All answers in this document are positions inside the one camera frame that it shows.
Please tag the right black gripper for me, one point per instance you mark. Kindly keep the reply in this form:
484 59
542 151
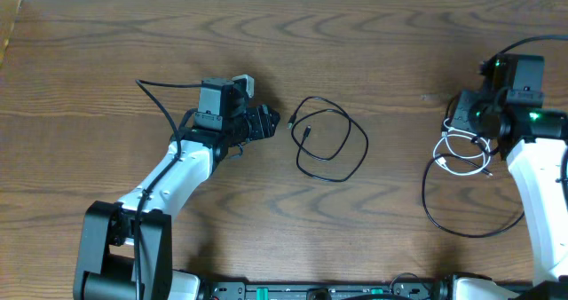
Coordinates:
459 120

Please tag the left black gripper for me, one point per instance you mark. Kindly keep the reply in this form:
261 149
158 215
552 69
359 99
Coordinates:
262 122

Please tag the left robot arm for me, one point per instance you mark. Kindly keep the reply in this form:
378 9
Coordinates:
125 250

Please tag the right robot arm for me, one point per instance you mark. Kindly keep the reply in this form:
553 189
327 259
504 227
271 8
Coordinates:
507 118

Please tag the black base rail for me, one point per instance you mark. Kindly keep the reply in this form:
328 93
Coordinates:
238 290

